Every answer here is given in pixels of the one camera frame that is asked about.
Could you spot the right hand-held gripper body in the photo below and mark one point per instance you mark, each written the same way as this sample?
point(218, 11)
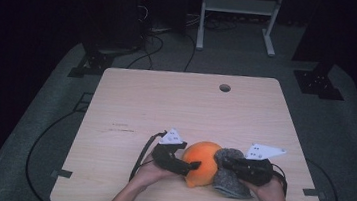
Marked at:
point(256, 172)

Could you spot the person's left hand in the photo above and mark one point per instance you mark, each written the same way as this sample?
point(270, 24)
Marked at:
point(150, 174)

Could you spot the black stand base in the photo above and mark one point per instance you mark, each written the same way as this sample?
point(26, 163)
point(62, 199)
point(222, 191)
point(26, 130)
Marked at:
point(95, 63)
point(317, 83)

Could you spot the grey tape strip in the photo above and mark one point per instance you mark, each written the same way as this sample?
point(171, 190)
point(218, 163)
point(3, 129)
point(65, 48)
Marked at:
point(314, 193)
point(62, 173)

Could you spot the orange ball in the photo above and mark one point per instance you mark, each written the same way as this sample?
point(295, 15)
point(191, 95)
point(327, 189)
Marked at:
point(202, 153)

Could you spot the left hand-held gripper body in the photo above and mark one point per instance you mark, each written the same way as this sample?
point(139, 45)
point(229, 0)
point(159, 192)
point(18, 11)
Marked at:
point(167, 156)

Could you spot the grey fluffy cloth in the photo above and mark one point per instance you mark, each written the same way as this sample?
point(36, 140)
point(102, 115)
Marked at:
point(228, 182)

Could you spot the white metal stand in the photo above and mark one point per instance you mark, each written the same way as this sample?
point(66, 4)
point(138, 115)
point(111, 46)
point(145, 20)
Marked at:
point(240, 5)

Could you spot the person's right hand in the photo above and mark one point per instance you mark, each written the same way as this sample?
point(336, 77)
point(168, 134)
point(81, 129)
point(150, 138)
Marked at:
point(270, 194)

